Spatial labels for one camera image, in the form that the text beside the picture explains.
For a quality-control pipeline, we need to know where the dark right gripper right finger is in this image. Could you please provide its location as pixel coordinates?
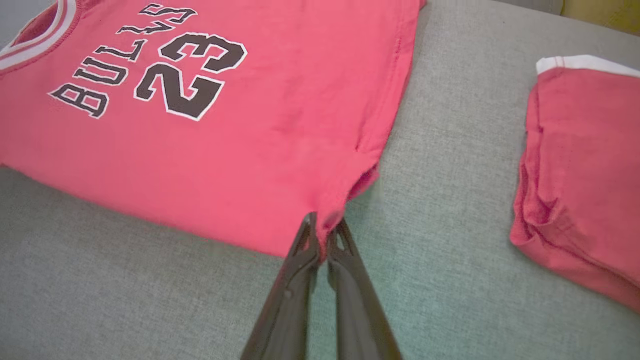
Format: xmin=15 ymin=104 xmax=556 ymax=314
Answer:
xmin=326 ymin=218 xmax=404 ymax=360

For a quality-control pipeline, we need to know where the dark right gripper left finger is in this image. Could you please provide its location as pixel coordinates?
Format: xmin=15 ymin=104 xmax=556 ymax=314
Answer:
xmin=240 ymin=212 xmax=322 ymax=360

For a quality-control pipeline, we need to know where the red Bulls 23 jersey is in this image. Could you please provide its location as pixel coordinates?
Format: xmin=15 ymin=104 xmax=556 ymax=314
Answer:
xmin=0 ymin=0 xmax=427 ymax=261

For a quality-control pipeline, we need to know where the red shorts white stripe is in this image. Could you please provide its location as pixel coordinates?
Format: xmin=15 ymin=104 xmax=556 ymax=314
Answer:
xmin=509 ymin=54 xmax=640 ymax=313

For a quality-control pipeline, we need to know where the yellow sofa back cushion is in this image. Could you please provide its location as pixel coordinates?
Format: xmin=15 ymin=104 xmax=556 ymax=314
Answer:
xmin=560 ymin=0 xmax=640 ymax=37

